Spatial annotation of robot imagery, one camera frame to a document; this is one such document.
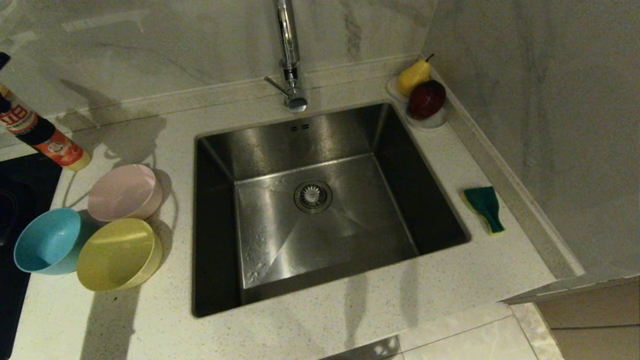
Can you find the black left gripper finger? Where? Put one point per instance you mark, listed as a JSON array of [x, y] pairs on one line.
[[4, 104], [4, 61]]

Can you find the round metal sink drain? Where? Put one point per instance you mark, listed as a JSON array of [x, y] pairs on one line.
[[313, 196]]

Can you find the stainless steel sink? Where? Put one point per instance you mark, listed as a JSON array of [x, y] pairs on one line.
[[325, 210]]

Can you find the green sponge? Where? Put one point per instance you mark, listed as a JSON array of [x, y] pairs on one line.
[[485, 205]]

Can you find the black glass cooktop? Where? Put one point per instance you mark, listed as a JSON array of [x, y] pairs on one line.
[[27, 182]]

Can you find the blue bowl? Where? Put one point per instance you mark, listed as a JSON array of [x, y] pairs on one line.
[[47, 240]]

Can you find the pink bowl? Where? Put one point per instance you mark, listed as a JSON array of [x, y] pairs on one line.
[[122, 192]]

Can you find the yellow bowl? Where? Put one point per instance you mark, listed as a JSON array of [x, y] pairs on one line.
[[117, 255]]

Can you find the chrome faucet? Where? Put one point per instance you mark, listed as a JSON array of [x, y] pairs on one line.
[[290, 55]]

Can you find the yellow pear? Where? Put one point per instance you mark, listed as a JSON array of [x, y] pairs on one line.
[[412, 77]]

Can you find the dark red apple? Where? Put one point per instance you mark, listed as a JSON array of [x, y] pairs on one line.
[[426, 100]]

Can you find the white fruit dish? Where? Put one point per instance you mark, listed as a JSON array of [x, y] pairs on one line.
[[430, 124]]

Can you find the beige wooden cabinet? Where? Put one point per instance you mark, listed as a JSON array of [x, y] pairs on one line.
[[590, 320]]

